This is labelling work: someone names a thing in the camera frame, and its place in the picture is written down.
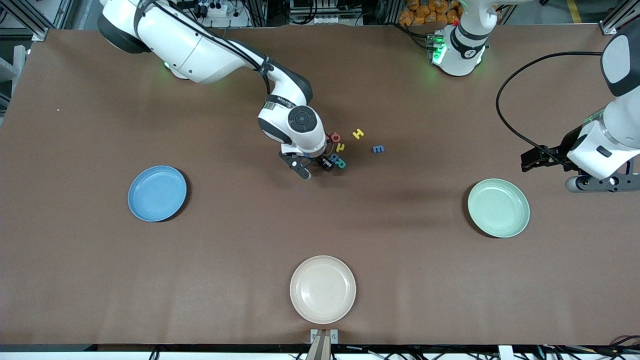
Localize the green round plate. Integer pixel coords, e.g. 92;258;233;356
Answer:
467;178;531;239

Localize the beige round plate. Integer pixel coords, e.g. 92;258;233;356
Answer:
289;255;357;325

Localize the blue round plate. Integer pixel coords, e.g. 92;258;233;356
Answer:
127;165;188;223

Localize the background control equipment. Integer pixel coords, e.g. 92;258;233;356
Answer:
289;0;363;26

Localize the white power strip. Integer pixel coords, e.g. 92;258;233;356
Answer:
197;0;230;18

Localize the bag of orange fruits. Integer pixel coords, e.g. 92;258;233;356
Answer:
398;0;463;27

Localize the aluminium frame profile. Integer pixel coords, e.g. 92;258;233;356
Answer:
0;0;51;42
600;0;640;36

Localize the metal table edge bracket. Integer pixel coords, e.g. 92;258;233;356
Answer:
310;328;339;360

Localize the grey metal side frame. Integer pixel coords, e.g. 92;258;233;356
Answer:
0;44;27;118

